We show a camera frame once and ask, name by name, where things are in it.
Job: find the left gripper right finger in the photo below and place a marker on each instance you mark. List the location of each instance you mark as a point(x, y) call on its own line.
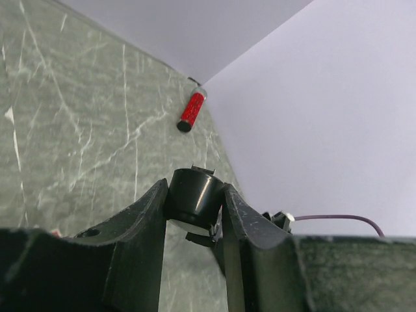
point(268, 269)

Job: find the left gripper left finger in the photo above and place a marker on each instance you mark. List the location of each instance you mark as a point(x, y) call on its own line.
point(113, 266)

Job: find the small black tag object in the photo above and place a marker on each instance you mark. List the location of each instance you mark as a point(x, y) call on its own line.
point(193, 203)

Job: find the red glitter tube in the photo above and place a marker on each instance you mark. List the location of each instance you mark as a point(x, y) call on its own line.
point(191, 112)

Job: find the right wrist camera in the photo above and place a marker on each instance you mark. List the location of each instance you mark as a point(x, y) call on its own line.
point(281, 219)

